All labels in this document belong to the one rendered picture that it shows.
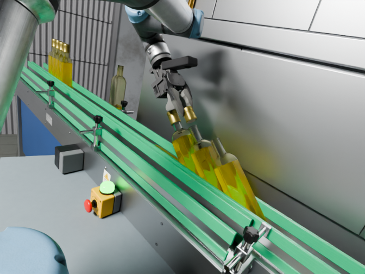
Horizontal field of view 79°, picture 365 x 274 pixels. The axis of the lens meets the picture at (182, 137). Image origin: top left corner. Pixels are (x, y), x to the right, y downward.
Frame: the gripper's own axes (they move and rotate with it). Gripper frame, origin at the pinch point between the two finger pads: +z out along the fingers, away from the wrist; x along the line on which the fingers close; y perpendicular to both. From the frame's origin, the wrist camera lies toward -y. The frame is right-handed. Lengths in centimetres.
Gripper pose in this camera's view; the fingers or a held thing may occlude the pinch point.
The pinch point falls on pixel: (187, 111)
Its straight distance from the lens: 69.4
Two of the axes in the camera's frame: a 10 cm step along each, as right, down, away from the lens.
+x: -6.8, 1.2, -7.2
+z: 3.7, 9.1, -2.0
